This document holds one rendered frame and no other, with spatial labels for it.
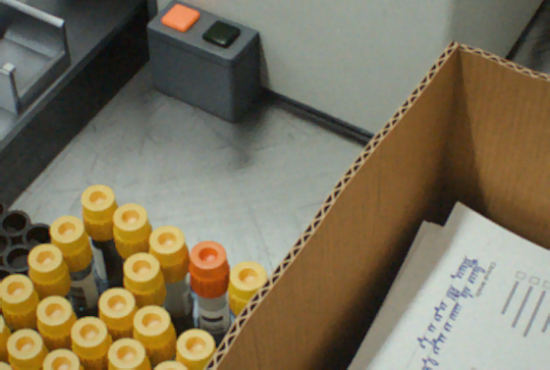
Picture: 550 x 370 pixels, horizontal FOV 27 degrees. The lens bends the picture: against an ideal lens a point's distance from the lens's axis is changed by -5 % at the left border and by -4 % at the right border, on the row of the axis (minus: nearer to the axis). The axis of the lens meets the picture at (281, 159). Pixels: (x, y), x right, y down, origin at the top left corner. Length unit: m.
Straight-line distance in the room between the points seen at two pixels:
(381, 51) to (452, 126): 0.09
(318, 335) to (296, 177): 0.17
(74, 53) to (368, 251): 0.24
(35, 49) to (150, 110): 0.08
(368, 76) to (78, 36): 0.17
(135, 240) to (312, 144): 0.21
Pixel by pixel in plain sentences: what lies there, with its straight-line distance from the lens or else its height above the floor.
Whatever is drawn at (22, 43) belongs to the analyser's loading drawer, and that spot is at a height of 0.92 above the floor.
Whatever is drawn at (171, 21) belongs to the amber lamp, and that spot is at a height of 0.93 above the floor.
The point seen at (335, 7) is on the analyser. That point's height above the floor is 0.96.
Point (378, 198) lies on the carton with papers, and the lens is 0.50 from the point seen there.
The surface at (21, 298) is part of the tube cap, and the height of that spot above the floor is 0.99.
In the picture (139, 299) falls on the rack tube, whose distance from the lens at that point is 0.49.
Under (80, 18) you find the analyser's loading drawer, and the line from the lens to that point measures 0.71.
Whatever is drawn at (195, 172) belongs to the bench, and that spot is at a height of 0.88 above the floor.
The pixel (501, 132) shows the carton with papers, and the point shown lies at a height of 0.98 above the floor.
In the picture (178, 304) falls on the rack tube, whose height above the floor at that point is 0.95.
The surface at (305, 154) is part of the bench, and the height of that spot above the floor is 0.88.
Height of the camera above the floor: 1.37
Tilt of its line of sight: 48 degrees down
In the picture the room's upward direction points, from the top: 1 degrees counter-clockwise
